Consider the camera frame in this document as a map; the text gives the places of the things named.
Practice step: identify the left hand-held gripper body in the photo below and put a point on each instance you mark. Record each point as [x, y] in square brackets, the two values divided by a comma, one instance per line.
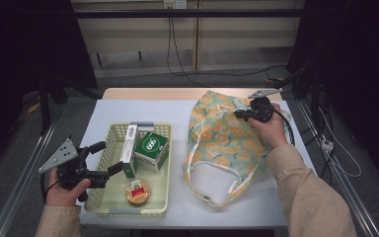
[60, 156]

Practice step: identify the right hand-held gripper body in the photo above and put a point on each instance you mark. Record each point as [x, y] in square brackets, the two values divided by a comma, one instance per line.
[262, 108]

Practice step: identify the long white medicine box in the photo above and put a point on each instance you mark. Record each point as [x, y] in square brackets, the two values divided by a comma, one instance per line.
[130, 148]

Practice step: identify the citrus print fabric bag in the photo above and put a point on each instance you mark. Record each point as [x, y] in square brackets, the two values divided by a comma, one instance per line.
[223, 141]

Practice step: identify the round container with red label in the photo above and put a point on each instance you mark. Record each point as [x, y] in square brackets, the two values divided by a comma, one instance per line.
[138, 192]

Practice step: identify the green and white box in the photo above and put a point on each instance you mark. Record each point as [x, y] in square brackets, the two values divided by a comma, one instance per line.
[151, 148]

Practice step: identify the pale green plastic basket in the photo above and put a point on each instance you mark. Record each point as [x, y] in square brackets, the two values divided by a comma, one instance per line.
[151, 194]

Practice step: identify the person's right hand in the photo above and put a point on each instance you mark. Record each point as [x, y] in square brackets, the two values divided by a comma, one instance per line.
[273, 131]

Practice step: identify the person's left hand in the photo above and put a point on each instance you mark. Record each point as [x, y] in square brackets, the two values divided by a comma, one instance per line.
[62, 196]

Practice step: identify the black metal stand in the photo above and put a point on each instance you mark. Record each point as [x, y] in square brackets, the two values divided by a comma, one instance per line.
[45, 108]

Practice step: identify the white table mat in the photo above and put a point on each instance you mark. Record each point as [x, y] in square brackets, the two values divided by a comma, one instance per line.
[177, 112]

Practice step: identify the white power strip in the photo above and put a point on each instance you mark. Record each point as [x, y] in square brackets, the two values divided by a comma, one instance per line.
[327, 145]

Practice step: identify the black horizontal bar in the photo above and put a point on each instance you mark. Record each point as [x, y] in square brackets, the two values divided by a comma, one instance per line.
[210, 13]

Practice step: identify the white wall socket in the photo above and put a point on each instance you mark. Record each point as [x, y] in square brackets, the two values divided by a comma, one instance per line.
[175, 3]

